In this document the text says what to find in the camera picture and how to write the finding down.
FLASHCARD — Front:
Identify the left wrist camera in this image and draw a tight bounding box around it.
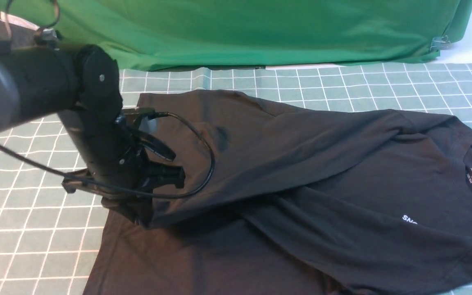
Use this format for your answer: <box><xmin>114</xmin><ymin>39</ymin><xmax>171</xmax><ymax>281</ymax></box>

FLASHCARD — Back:
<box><xmin>123</xmin><ymin>108</ymin><xmax>166</xmax><ymax>133</ymax></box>

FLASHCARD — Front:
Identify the dark gray long-sleeve shirt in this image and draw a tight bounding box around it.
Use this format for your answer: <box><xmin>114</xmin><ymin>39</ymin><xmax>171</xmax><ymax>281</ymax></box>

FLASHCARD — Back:
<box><xmin>83</xmin><ymin>90</ymin><xmax>472</xmax><ymax>295</ymax></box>

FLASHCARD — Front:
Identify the green backdrop cloth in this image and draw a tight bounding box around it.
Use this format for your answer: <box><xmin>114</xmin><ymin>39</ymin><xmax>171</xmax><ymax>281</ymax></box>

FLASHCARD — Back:
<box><xmin>56</xmin><ymin>0</ymin><xmax>472</xmax><ymax>71</ymax></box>

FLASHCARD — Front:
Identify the crumpled dark brown shirt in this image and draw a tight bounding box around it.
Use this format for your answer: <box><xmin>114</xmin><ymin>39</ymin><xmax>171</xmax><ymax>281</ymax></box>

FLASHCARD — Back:
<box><xmin>0</xmin><ymin>20</ymin><xmax>35</xmax><ymax>49</ymax></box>

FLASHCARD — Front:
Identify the black left camera cable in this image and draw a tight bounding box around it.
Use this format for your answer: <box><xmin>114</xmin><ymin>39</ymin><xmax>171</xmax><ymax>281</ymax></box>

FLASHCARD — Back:
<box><xmin>0</xmin><ymin>111</ymin><xmax>216</xmax><ymax>200</ymax></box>

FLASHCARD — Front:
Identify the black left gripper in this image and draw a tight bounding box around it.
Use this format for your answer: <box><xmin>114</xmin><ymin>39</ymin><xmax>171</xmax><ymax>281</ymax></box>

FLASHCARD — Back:
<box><xmin>58</xmin><ymin>105</ymin><xmax>186</xmax><ymax>200</ymax></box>

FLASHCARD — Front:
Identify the metal binder clip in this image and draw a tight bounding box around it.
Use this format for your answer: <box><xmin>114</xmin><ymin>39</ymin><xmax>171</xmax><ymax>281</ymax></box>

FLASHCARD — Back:
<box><xmin>429</xmin><ymin>35</ymin><xmax>451</xmax><ymax>52</ymax></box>

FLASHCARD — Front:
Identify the teal grid-pattern tablecloth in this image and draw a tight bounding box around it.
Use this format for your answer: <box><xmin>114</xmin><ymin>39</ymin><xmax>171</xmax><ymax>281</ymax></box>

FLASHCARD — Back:
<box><xmin>0</xmin><ymin>63</ymin><xmax>472</xmax><ymax>295</ymax></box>

